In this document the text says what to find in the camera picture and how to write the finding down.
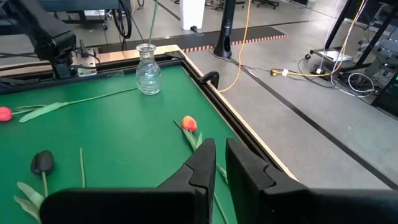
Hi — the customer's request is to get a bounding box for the black clamp knob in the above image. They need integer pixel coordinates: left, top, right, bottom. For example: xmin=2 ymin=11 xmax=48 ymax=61
xmin=198 ymin=70 xmax=220 ymax=90

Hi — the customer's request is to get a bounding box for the ribbed clear glass vase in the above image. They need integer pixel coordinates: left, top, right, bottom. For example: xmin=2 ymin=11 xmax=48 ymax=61
xmin=135 ymin=43 xmax=162 ymax=96

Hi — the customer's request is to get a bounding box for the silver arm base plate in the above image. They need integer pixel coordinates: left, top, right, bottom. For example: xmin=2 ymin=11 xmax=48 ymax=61
xmin=70 ymin=46 xmax=101 ymax=78

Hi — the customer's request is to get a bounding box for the green table mat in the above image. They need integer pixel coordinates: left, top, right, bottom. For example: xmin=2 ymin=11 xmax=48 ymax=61
xmin=0 ymin=64 xmax=240 ymax=224

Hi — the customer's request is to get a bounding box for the black computer case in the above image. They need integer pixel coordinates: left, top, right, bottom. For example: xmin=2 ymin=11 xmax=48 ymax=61
xmin=371 ymin=73 xmax=398 ymax=118

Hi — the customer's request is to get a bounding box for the black table frame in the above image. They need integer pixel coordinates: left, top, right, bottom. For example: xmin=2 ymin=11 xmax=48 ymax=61
xmin=0 ymin=51 xmax=299 ymax=183

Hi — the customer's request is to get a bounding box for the coiled grey cable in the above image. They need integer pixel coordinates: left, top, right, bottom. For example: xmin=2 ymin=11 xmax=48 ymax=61
xmin=347 ymin=73 xmax=376 ymax=98

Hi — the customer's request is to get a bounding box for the orange artificial tulip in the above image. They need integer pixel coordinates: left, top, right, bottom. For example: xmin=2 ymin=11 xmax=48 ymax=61
xmin=173 ymin=115 xmax=230 ymax=224

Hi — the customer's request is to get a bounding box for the office chair base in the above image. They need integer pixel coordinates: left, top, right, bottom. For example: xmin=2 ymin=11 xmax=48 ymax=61
xmin=251 ymin=0 xmax=280 ymax=9

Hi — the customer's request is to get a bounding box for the dark grey desk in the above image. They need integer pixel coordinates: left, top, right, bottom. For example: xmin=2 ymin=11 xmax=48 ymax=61
xmin=37 ymin=0 xmax=122 ymax=26

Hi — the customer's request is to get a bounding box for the grey equipment box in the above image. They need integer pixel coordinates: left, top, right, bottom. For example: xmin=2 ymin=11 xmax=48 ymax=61
xmin=373 ymin=30 xmax=398 ymax=75

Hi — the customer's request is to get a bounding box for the black stand pole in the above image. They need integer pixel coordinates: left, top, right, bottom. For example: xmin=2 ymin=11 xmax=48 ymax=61
xmin=213 ymin=0 xmax=237 ymax=59

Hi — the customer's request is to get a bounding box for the black artificial tulip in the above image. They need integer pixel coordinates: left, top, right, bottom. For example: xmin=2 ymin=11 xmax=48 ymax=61
xmin=79 ymin=147 xmax=86 ymax=189
xmin=147 ymin=0 xmax=159 ymax=52
xmin=13 ymin=149 xmax=55 ymax=224

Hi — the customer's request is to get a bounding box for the black equipment stand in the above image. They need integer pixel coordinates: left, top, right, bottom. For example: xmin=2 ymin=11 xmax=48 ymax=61
xmin=309 ymin=0 xmax=398 ymax=73

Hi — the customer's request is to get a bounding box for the white flat box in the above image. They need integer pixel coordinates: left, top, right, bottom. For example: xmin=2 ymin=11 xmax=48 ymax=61
xmin=320 ymin=50 xmax=353 ymax=62

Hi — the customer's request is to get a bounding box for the black floor mat striped edge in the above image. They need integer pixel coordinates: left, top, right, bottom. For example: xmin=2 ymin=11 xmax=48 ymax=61
xmin=99 ymin=26 xmax=289 ymax=54

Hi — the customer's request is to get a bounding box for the yellow cable with plug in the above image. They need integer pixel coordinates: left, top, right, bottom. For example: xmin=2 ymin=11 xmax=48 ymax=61
xmin=270 ymin=0 xmax=368 ymax=78

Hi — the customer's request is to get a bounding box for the red artificial tulip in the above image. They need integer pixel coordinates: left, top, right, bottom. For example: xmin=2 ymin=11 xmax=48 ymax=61
xmin=0 ymin=87 xmax=138 ymax=124

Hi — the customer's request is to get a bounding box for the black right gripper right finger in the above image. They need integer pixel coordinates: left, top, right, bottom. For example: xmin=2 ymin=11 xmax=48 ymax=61
xmin=225 ymin=138 xmax=398 ymax=224

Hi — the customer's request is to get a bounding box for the black cable bundle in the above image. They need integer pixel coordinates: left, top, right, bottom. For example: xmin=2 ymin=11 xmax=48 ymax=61
xmin=111 ymin=0 xmax=133 ymax=40

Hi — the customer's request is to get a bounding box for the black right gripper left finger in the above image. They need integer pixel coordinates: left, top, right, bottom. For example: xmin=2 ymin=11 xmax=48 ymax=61
xmin=39 ymin=138 xmax=217 ymax=224

